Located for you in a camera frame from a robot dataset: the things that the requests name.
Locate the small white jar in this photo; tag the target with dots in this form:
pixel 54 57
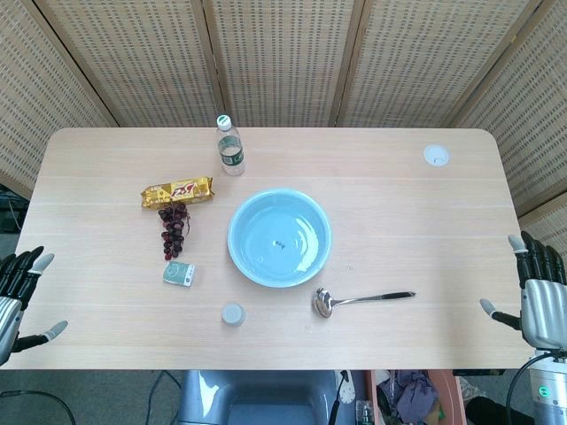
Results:
pixel 233 314

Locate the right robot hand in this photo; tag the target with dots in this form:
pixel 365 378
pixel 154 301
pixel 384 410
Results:
pixel 542 305

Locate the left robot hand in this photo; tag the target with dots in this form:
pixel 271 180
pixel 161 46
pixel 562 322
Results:
pixel 11 305

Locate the steel ladle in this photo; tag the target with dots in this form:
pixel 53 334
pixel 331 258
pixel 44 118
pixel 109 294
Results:
pixel 323 303

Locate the woven bamboo screen panel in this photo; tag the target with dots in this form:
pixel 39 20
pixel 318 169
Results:
pixel 283 57
pixel 133 57
pixel 531 133
pixel 434 57
pixel 26 110

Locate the dark red grape bunch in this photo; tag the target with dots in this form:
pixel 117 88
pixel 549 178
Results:
pixel 173 230

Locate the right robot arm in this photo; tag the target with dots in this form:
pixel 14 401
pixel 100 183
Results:
pixel 549 398

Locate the blue plastic basin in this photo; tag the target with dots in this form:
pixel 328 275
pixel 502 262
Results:
pixel 279 239

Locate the pink plastic bin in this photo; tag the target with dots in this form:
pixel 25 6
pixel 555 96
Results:
pixel 449 394

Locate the green white tissue pack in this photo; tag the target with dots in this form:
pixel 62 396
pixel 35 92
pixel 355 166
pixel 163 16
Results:
pixel 179 273

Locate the clear water bottle green label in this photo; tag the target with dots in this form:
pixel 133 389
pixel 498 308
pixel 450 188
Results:
pixel 231 152

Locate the white round table sticker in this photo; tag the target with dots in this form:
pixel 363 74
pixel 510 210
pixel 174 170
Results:
pixel 437 155

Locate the yellow biscuit pack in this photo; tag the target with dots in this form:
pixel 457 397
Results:
pixel 177 191

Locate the purple cloth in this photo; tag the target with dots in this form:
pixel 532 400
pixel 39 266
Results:
pixel 414 394

